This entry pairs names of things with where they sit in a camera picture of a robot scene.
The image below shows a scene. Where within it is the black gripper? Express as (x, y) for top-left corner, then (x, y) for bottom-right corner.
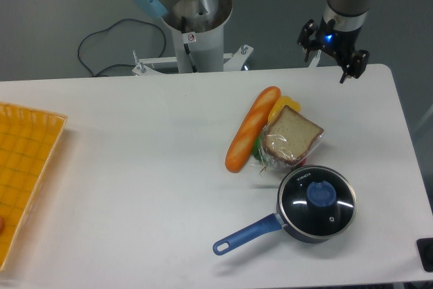
(297, 19), (369, 83)

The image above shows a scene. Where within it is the glass pot lid blue knob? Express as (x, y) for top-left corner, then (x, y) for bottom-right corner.
(279, 166), (357, 238)

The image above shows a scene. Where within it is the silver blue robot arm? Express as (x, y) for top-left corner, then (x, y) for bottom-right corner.
(133, 0), (370, 82)

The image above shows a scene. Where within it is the yellow toy bell pepper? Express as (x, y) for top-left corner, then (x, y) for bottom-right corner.
(268, 95), (302, 123)

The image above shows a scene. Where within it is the bagged bread slice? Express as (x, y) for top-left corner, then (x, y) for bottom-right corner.
(259, 106), (324, 169)

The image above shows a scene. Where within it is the orange toy baguette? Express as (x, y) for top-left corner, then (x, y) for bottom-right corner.
(225, 86), (281, 173)

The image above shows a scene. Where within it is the green toy vegetable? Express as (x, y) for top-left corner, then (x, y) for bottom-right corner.
(252, 136), (263, 162)

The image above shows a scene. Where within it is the black device at edge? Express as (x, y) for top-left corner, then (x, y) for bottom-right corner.
(416, 238), (433, 272)

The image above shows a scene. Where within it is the orange plastic basket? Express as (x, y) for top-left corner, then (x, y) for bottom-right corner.
(1, 102), (68, 271)

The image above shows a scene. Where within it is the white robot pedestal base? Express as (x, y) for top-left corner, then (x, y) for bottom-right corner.
(134, 0), (254, 73)

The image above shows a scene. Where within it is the blue saucepan with handle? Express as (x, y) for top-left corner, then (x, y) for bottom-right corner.
(212, 164), (358, 257)

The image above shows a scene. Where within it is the black floor cable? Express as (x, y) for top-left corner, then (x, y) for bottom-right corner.
(77, 18), (167, 77)

